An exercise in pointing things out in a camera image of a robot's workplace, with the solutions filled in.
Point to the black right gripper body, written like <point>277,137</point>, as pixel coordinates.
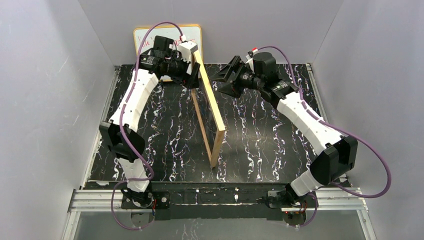
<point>235,76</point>

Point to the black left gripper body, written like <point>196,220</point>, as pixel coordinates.
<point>187,70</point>

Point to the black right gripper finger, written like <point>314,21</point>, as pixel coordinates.
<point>232,89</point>
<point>228,70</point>

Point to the light wooden picture frame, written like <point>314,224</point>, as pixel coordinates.
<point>207,111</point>

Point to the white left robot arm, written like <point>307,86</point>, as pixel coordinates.
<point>119,133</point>

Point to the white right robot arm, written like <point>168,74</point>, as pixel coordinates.
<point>336,153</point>

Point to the orange rimmed whiteboard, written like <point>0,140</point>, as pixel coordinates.
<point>145,39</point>

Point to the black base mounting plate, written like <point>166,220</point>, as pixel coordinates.
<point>270,207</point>

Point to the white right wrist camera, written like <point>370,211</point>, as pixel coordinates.
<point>249,59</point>

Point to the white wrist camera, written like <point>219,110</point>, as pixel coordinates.
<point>187,49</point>
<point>249,59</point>

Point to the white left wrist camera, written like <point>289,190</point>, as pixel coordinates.
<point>187,49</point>

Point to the aluminium front rail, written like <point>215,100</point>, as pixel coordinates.
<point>105,200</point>

